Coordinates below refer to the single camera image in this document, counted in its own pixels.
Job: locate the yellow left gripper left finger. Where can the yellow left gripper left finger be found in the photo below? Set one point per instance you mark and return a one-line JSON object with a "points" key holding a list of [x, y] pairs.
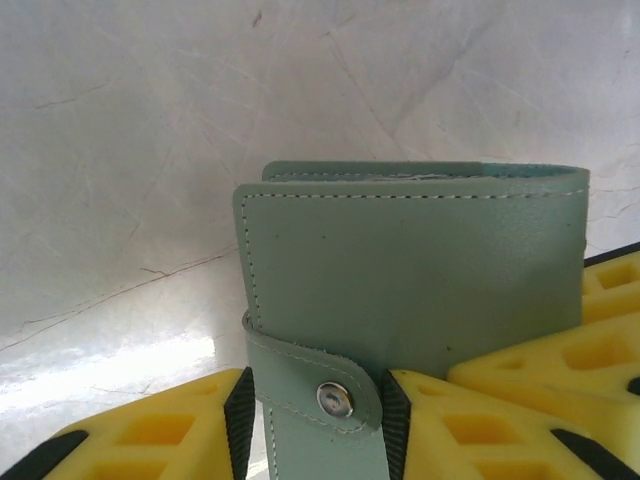
{"points": [[165, 430]]}

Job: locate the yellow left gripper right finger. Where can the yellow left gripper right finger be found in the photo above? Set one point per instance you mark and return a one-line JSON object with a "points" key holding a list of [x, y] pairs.
{"points": [[450, 430]]}

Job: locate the mint green leather card holder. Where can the mint green leather card holder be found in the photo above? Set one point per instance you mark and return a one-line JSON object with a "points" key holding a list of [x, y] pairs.
{"points": [[400, 275]]}

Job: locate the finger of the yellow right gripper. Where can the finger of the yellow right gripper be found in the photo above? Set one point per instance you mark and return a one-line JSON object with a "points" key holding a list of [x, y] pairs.
{"points": [[615, 290], [575, 370]]}

